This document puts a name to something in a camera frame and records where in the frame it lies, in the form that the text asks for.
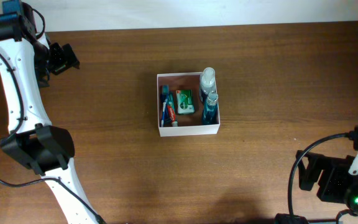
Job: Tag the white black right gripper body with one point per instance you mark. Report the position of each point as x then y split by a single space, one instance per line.
334 180

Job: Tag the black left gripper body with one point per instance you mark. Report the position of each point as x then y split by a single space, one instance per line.
56 61

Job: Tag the blue white toothbrush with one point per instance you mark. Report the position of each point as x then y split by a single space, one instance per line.
165 89

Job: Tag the red green toothpaste tube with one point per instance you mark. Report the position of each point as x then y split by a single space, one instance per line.
171 110

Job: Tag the green soap bar pack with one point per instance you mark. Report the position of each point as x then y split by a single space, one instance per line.
185 102

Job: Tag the blue mouthwash bottle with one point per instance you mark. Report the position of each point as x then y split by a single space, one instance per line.
210 108

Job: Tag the purple foam soap bottle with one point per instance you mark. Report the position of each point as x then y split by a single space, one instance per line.
207 83

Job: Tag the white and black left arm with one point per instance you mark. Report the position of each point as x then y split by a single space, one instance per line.
27 60

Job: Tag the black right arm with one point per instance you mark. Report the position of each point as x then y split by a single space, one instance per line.
281 218

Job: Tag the pink white open box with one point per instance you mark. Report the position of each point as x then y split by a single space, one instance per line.
188 124

